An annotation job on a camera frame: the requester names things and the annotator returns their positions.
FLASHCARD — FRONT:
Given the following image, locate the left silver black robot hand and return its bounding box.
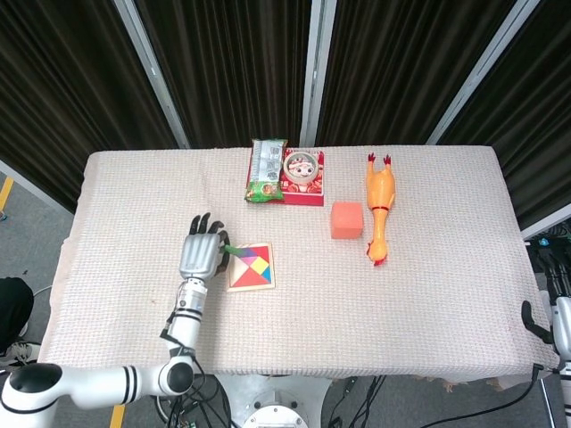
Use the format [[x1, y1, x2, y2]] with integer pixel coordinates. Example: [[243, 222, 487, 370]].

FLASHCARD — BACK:
[[178, 212, 234, 282]]

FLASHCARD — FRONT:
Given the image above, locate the red box with bowl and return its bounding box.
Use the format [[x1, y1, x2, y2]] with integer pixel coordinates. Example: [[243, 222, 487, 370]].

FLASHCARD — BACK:
[[279, 149, 327, 208]]

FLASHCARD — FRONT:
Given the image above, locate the black cable with plug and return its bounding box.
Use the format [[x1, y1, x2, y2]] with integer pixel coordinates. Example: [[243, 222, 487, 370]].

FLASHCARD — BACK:
[[445, 363, 548, 424]]

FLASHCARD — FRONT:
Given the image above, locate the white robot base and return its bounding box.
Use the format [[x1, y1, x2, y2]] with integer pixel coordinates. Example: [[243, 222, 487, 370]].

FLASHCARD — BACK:
[[213, 373, 334, 428]]

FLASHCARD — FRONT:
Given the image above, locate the black floor cable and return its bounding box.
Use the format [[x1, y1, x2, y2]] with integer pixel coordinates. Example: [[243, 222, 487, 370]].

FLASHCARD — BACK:
[[324, 374, 390, 428], [153, 374, 234, 428]]

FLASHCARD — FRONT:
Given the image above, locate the black trouser leg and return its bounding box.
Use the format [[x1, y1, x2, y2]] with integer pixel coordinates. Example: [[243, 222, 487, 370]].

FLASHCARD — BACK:
[[0, 276, 36, 354]]

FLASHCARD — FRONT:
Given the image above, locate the large red tangram triangle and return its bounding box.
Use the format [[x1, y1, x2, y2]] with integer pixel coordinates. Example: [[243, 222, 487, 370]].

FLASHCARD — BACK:
[[231, 268, 273, 289]]

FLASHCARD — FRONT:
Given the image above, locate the dark curtain panel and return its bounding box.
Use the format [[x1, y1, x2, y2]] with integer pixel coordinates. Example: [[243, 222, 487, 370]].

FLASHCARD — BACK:
[[315, 0, 521, 146], [133, 0, 314, 149], [0, 0, 180, 213], [439, 0, 571, 231]]

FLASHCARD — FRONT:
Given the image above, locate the orange foam cube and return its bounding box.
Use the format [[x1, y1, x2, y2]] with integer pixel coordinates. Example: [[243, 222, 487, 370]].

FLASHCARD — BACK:
[[329, 201, 366, 241]]

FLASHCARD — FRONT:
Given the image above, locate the white sneaker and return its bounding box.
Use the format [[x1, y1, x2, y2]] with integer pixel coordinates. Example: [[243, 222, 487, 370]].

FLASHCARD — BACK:
[[3, 341, 42, 364]]

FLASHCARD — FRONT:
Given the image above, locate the orange rubber chicken toy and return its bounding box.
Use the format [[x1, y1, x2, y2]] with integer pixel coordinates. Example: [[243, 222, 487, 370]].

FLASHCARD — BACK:
[[365, 152, 399, 268]]

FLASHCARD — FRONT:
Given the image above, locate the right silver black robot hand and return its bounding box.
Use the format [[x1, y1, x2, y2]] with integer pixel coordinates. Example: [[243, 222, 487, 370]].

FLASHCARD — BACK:
[[520, 260, 571, 360]]

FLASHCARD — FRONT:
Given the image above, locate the wrist wire bundle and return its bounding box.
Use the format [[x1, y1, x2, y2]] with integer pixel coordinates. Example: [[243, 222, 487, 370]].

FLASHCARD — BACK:
[[160, 307, 200, 358]]

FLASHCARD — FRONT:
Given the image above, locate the green snack bag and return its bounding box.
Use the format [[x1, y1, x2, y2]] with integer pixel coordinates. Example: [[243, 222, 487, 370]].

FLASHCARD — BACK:
[[243, 138, 288, 205]]

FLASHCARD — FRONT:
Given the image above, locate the beige masking tape roll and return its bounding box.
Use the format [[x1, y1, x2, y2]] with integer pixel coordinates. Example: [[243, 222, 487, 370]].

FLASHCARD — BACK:
[[283, 151, 321, 184]]

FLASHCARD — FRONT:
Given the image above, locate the black equipment with cables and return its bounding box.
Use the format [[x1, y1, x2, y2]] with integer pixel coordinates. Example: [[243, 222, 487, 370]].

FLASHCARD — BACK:
[[525, 225, 571, 268]]

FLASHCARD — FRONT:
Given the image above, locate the grey metal frame rail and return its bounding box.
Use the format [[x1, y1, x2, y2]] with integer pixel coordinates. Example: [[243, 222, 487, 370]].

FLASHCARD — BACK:
[[520, 213, 571, 241], [0, 159, 75, 217]]

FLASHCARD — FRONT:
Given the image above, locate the grey metal frame post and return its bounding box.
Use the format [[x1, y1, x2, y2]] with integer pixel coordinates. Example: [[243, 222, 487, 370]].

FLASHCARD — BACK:
[[111, 0, 192, 149], [426, 0, 543, 146], [299, 0, 336, 147]]

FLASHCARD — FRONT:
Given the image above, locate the colourful tangram puzzle board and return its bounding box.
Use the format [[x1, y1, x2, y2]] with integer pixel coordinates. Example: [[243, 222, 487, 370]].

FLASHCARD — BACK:
[[226, 242, 277, 293]]

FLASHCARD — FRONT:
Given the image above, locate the beige waffle tablecloth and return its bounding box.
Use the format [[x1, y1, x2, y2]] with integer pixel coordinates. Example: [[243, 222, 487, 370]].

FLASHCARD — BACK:
[[37, 144, 561, 387]]

